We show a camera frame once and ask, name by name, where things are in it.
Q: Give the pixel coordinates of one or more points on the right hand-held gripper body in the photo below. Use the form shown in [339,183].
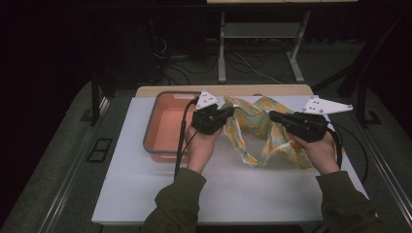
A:
[306,126]

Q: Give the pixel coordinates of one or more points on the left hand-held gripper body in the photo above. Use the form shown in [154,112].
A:
[207,119]

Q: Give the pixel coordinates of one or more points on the orange print cloth bag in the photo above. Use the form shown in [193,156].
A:
[256,119]

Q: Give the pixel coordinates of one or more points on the orange basket with grey rim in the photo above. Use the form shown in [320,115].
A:
[165,126]

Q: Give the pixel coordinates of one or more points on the person's right hand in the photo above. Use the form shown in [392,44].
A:
[320,152]

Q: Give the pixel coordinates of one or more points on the person's left hand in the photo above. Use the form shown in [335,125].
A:
[200,149]

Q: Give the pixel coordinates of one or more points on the dark metal stand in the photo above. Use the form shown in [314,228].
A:
[95,103]
[361,103]

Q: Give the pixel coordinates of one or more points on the white table board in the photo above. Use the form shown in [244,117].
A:
[243,194]

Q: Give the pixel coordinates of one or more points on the black floor socket plate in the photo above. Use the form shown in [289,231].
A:
[98,149]

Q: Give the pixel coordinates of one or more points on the white desk with metal frame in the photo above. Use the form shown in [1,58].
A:
[222,48]

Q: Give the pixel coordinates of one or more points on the aluminium floor rail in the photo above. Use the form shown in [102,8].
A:
[68,181]
[388,174]

